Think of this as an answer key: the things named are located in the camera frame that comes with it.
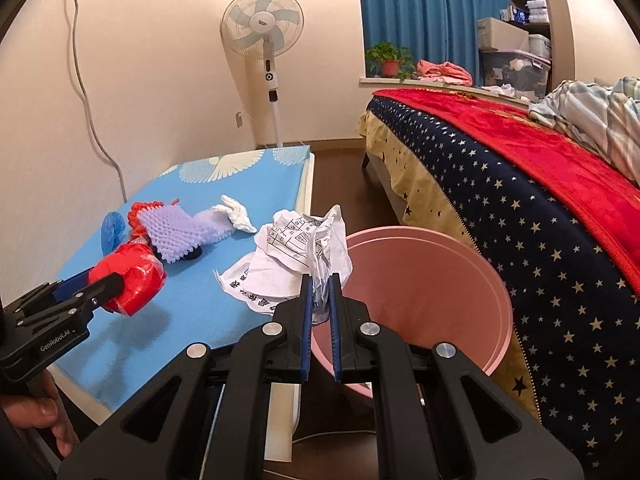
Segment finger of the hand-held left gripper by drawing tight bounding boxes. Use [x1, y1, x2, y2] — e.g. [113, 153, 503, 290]
[75, 272, 127, 314]
[51, 269, 95, 302]

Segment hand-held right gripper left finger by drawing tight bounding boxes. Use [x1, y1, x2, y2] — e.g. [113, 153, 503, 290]
[57, 274, 314, 480]

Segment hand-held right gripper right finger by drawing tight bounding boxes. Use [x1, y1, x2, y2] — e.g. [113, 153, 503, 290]
[327, 273, 586, 480]

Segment red plastic bag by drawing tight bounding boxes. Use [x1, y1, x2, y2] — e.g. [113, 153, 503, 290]
[89, 240, 168, 319]

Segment white printed paper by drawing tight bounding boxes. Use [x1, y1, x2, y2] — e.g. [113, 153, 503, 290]
[214, 203, 354, 326]

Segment pink plastic bin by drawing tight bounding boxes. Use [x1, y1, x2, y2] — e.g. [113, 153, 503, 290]
[310, 226, 514, 401]

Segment person's left hand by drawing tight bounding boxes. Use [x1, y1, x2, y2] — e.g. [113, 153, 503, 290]
[0, 369, 82, 462]

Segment blue plastic bag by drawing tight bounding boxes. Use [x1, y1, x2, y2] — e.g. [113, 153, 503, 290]
[101, 211, 129, 256]

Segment purple foam net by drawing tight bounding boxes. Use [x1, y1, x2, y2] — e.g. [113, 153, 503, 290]
[141, 199, 236, 265]

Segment crumpled white tissue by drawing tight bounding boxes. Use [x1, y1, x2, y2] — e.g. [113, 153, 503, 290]
[210, 194, 258, 235]

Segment blue patterned table mat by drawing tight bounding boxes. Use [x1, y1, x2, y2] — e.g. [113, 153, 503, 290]
[45, 145, 313, 413]

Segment yellow star-patterned bed sheet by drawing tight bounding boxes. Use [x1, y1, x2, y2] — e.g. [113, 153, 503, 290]
[357, 109, 542, 422]

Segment bed with star blanket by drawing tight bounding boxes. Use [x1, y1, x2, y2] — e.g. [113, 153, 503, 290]
[365, 96, 640, 472]

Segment white window sill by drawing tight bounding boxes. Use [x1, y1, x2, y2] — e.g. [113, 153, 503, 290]
[359, 76, 532, 107]

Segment red blanket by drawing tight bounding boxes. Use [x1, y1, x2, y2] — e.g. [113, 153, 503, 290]
[372, 87, 640, 302]

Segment potted green plant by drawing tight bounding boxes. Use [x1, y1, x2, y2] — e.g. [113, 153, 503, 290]
[365, 41, 416, 81]

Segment pink folded clothes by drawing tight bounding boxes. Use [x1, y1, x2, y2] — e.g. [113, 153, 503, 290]
[415, 60, 474, 85]

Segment white cloth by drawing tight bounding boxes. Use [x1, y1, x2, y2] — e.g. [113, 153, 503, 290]
[482, 82, 531, 106]

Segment white standing fan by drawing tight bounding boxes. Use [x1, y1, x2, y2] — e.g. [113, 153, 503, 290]
[221, 0, 305, 150]

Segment clear plastic storage bin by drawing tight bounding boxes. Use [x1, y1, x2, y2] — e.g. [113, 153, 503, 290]
[480, 49, 552, 102]

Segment blue curtain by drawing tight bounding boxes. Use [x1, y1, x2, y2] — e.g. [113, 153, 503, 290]
[356, 0, 523, 79]

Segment grey cardboard box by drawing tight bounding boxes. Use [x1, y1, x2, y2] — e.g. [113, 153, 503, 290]
[476, 17, 530, 52]

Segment plaid quilt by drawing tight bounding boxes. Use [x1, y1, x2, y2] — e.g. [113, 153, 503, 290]
[529, 77, 640, 184]

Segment white lidded container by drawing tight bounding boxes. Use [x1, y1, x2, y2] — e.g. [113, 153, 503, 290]
[527, 34, 553, 59]

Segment white blue packages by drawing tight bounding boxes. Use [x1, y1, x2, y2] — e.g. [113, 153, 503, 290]
[500, 0, 551, 25]

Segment wooden bookshelf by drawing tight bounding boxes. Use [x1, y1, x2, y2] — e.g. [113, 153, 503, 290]
[504, 0, 572, 92]

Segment grey bed frame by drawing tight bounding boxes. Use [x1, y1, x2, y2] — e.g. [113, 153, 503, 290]
[361, 132, 417, 222]

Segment grey wall cable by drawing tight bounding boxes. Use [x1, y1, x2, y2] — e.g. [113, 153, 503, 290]
[70, 0, 129, 206]

